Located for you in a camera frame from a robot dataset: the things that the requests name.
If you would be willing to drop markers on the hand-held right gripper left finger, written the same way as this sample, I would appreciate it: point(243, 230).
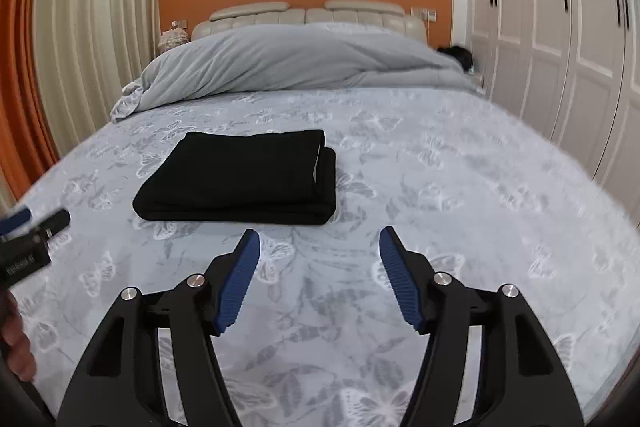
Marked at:
point(240, 279)

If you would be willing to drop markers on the person's left hand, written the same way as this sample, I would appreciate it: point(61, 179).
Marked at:
point(15, 337)

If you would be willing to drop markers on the beige padded headboard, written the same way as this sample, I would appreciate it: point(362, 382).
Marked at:
point(345, 14)

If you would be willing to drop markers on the dark bundle on nightstand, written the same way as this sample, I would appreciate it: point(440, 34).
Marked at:
point(457, 55)

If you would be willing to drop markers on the grey duvet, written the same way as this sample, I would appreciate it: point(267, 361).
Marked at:
point(275, 57)

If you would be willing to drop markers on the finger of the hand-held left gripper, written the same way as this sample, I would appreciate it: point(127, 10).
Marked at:
point(15, 221)
point(55, 222)

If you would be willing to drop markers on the white nightstand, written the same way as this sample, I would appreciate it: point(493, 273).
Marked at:
point(477, 79)

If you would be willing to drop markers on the bed with butterfly sheet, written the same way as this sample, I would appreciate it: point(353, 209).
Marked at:
point(425, 207)

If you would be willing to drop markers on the white wall socket plate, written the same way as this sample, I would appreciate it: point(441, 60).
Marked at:
point(423, 13)
point(178, 24)

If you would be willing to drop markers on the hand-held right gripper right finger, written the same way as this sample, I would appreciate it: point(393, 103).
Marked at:
point(400, 279)

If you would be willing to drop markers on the white wardrobe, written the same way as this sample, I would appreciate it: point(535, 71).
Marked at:
point(550, 32)

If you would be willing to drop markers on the black pants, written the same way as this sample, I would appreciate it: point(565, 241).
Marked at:
point(240, 172)

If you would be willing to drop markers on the cream pleated curtain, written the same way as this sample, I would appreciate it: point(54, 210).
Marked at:
point(100, 32)

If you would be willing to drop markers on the orange curtain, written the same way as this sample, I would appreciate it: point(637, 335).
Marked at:
point(20, 82)

